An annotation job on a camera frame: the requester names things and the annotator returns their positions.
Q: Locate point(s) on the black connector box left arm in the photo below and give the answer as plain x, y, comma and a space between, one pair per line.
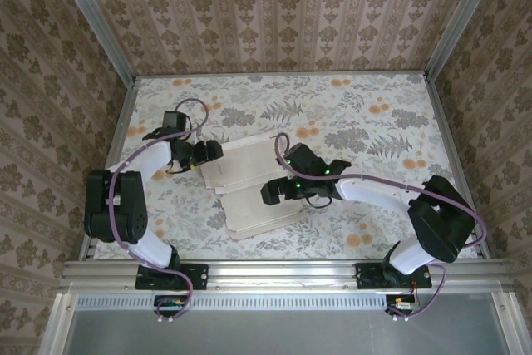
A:
166, 305

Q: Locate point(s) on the black base plate right arm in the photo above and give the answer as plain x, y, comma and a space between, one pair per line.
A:
367, 276

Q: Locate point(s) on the floral tablecloth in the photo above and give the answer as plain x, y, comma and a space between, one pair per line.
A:
257, 101

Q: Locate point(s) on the black connector box right arm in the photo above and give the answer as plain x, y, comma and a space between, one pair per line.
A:
401, 306

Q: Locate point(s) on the black base plate left arm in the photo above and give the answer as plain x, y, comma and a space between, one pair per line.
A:
195, 277

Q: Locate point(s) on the aluminium table side rail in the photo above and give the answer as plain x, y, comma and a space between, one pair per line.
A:
121, 122
451, 143

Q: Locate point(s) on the wide aluminium base rail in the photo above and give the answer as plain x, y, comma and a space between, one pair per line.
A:
282, 276

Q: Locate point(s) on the white and pink cloth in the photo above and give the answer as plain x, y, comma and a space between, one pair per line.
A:
253, 168

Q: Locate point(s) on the grey metal sheet panel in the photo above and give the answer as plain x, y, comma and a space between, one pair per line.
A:
270, 334

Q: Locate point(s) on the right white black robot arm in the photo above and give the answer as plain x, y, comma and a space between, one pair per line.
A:
436, 222

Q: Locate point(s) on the thin aluminium table rail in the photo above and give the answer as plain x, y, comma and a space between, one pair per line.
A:
282, 74

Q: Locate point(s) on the aluminium frame post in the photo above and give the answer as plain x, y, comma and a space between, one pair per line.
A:
93, 22
461, 18

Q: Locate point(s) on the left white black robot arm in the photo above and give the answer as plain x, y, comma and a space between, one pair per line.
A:
124, 213

